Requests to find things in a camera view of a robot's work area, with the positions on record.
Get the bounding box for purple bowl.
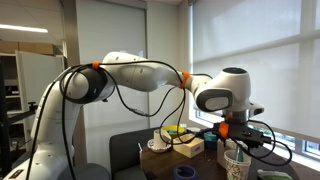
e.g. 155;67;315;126
172;164;198;180

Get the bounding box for ceiling light strip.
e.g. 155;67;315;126
0;23;50;34

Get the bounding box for yellow bowl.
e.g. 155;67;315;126
161;124;186;138

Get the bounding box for teal measuring cup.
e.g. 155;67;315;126
203;130;218;141

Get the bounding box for patterned paper cup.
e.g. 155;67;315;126
223;149;252;180

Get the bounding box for black metal rack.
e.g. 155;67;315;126
0;59;38;176

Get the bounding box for dark grey armchair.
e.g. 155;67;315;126
109;127;161;174

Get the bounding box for white roller window blind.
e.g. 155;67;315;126
190;0;320;141

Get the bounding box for white patterned plate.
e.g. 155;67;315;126
147;138;174;154

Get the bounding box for blue measuring spoon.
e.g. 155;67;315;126
234;146;243;163

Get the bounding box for brown cardboard boxes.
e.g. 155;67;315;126
0;39;64;57

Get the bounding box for black cable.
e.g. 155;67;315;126
25;59;294;180
99;66;188;146

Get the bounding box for white board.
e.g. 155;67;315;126
14;49;66;125

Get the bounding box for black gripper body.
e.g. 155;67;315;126
213;120;272;148

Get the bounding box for square wooden open box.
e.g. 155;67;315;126
172;133;205;159

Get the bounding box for white glass panel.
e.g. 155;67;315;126
75;0;150;134

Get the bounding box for dark blue bowl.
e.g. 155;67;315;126
202;131;220;151

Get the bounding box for white ceramic mug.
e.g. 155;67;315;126
153;128;173;150

